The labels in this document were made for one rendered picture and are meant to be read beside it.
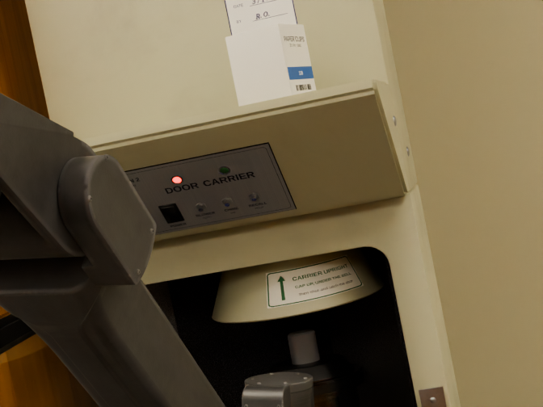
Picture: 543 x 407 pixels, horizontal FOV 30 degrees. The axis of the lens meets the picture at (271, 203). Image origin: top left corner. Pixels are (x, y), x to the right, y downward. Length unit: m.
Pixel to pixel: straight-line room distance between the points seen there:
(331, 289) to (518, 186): 0.44
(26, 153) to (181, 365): 0.21
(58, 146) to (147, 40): 0.47
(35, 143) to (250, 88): 0.39
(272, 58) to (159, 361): 0.32
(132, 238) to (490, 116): 0.87
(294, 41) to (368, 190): 0.14
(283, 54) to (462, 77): 0.54
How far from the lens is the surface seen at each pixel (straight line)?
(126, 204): 0.50
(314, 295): 0.95
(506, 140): 1.33
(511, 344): 1.36
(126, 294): 0.56
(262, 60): 0.83
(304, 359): 1.01
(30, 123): 0.47
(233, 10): 0.93
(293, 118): 0.80
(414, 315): 0.92
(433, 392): 0.93
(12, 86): 1.05
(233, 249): 0.93
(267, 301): 0.95
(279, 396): 0.81
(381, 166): 0.85
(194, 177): 0.85
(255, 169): 0.84
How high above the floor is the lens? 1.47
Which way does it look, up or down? 3 degrees down
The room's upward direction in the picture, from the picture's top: 11 degrees counter-clockwise
